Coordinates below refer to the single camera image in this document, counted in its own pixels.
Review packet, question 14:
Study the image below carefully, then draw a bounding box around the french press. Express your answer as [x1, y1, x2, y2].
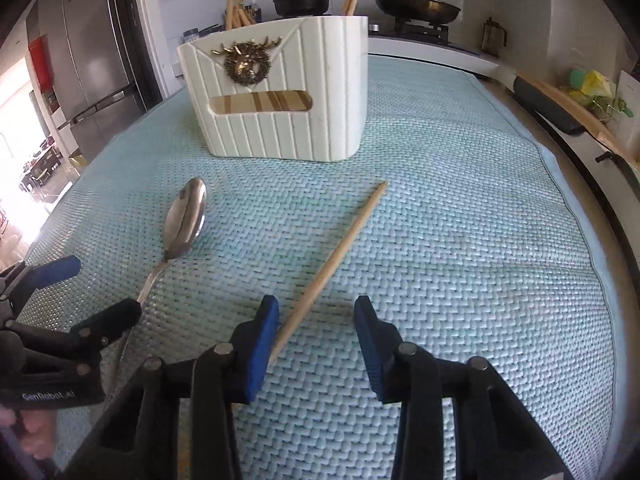
[482, 17, 508, 57]

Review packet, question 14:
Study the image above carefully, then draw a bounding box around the wooden cutting board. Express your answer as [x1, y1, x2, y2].
[517, 72, 640, 166]

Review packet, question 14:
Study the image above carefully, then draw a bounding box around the metal spoon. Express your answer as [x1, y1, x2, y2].
[100, 176, 208, 401]

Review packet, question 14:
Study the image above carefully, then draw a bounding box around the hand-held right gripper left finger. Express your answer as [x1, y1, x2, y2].
[82, 295, 281, 480]

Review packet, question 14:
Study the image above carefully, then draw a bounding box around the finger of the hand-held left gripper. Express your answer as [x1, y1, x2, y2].
[0, 255, 82, 318]
[7, 298, 143, 376]

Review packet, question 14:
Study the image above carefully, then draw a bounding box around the person's left hand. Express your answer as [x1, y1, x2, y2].
[0, 405, 58, 466]

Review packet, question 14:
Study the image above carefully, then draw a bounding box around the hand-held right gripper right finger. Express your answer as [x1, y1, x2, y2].
[353, 296, 573, 480]

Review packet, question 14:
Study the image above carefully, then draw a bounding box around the cream ribbed utensil holder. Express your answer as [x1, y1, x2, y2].
[177, 16, 370, 162]

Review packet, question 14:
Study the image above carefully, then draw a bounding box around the black gas stove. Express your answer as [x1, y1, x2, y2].
[367, 15, 473, 53]

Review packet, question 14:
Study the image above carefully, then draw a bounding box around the grey refrigerator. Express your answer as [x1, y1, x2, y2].
[27, 0, 151, 161]

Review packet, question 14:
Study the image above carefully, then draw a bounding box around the light blue woven mat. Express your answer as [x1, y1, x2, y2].
[22, 55, 618, 480]

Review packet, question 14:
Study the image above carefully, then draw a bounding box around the black tray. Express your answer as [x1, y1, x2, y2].
[514, 76, 586, 135]

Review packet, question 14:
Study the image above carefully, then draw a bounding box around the red hanging decoration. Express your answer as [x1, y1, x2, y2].
[27, 37, 55, 93]

